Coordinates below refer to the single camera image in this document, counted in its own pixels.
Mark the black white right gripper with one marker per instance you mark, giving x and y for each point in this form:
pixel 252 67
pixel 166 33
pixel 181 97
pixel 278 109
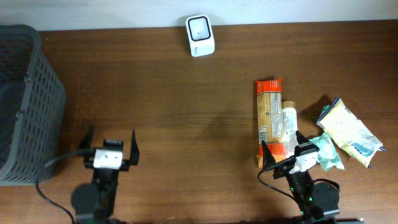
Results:
pixel 268 157

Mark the teal tissue pack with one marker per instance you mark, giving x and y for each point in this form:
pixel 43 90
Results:
pixel 324 110

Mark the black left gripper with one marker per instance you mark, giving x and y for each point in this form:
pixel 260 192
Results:
pixel 124 163

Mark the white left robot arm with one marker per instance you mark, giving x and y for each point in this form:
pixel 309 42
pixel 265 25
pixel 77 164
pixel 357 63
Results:
pixel 94 202

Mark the grey plastic mesh basket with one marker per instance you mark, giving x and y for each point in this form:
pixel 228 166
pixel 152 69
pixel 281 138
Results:
pixel 32 105

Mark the orange spaghetti packet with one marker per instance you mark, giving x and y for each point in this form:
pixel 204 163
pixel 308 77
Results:
pixel 270 118

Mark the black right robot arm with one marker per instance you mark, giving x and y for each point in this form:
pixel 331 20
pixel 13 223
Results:
pixel 317 199

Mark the white shampoo tube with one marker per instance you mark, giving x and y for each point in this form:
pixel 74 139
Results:
pixel 289 139

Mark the mint green foil pouch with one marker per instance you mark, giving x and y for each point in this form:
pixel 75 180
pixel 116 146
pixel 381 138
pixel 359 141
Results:
pixel 327 155

